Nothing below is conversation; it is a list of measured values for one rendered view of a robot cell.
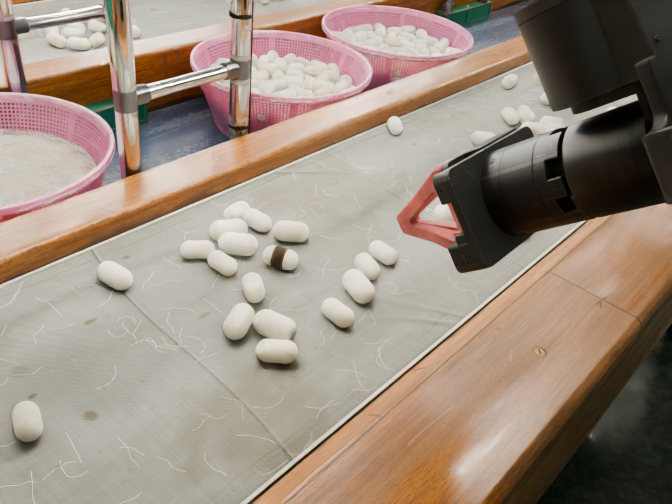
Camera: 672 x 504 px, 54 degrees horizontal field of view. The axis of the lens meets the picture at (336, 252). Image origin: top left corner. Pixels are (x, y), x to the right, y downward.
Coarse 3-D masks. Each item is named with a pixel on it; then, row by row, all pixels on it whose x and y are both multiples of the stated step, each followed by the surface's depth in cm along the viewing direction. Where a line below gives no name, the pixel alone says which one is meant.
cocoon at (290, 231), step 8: (280, 224) 65; (288, 224) 65; (296, 224) 65; (304, 224) 65; (280, 232) 65; (288, 232) 65; (296, 232) 65; (304, 232) 65; (280, 240) 66; (288, 240) 65; (296, 240) 65; (304, 240) 66
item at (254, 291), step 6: (246, 276) 58; (252, 276) 58; (258, 276) 59; (246, 282) 58; (252, 282) 58; (258, 282) 58; (246, 288) 57; (252, 288) 57; (258, 288) 57; (264, 288) 58; (246, 294) 57; (252, 294) 57; (258, 294) 57; (264, 294) 58; (252, 300) 57; (258, 300) 57
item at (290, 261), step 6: (270, 246) 62; (264, 252) 62; (270, 252) 61; (288, 252) 61; (294, 252) 62; (264, 258) 62; (270, 258) 61; (288, 258) 61; (294, 258) 61; (270, 264) 62; (282, 264) 61; (288, 264) 61; (294, 264) 61
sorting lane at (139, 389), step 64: (384, 128) 89; (448, 128) 92; (512, 128) 94; (256, 192) 73; (320, 192) 74; (384, 192) 76; (128, 256) 62; (256, 256) 64; (320, 256) 65; (448, 256) 67; (512, 256) 68; (0, 320) 53; (64, 320) 54; (128, 320) 55; (192, 320) 56; (320, 320) 57; (384, 320) 58; (448, 320) 59; (0, 384) 48; (64, 384) 49; (128, 384) 49; (192, 384) 50; (256, 384) 51; (320, 384) 51; (384, 384) 52; (0, 448) 44; (64, 448) 44; (128, 448) 45; (192, 448) 45; (256, 448) 46
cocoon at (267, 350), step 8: (264, 344) 52; (272, 344) 52; (280, 344) 52; (288, 344) 52; (256, 352) 52; (264, 352) 51; (272, 352) 51; (280, 352) 51; (288, 352) 52; (296, 352) 52; (264, 360) 52; (272, 360) 52; (280, 360) 52; (288, 360) 52
